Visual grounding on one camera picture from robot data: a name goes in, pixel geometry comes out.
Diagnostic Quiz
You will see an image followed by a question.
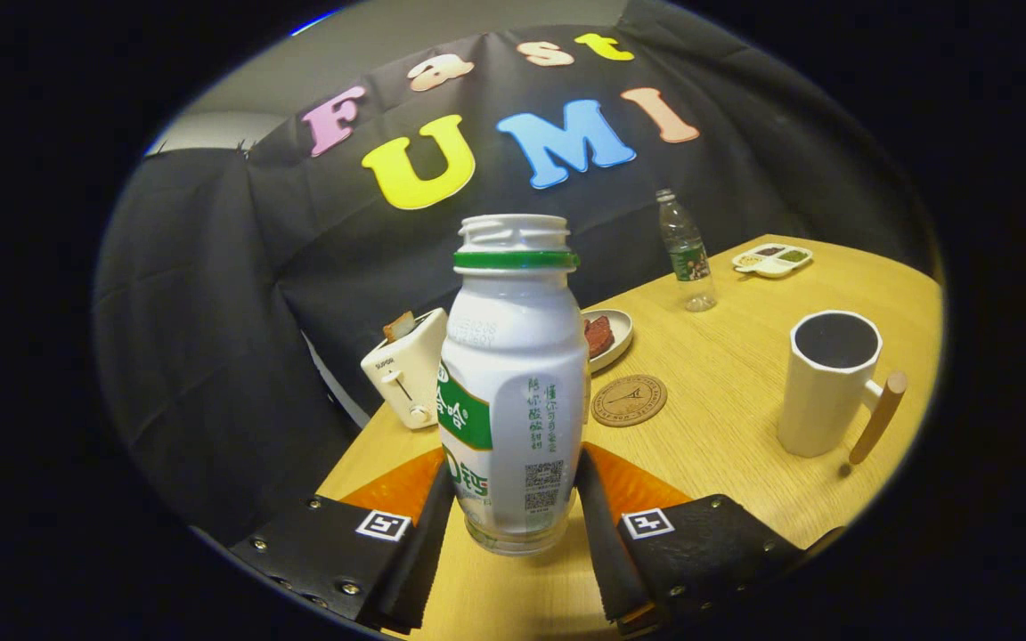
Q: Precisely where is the brown meat slice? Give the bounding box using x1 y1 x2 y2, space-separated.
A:
584 315 615 360

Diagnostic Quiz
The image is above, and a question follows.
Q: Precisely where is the white toaster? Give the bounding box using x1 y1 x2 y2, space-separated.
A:
361 308 449 431

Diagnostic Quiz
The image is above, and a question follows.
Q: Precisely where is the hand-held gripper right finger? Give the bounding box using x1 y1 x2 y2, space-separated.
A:
574 442 808 635

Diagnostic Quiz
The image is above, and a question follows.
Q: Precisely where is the white divided condiment dish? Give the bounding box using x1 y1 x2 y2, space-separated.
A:
732 243 814 280

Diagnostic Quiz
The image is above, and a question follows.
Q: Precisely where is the round cork coaster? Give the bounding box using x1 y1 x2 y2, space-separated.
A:
590 374 668 428

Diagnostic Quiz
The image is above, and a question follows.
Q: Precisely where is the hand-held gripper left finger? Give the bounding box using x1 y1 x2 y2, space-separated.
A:
228 445 458 635

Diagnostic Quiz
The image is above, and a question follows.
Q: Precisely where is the wooden table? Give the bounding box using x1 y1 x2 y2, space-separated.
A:
317 234 943 641

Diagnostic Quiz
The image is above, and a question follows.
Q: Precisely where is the clear plastic water bottle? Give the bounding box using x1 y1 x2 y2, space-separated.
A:
655 188 718 312

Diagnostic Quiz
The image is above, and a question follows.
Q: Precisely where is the white cup wooden handle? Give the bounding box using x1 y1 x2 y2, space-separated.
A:
777 310 908 467

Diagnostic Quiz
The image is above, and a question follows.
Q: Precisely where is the white juice bottle green label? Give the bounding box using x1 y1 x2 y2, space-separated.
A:
437 214 591 557

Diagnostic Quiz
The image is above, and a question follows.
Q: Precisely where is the white round plate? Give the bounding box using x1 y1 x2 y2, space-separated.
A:
581 308 634 375

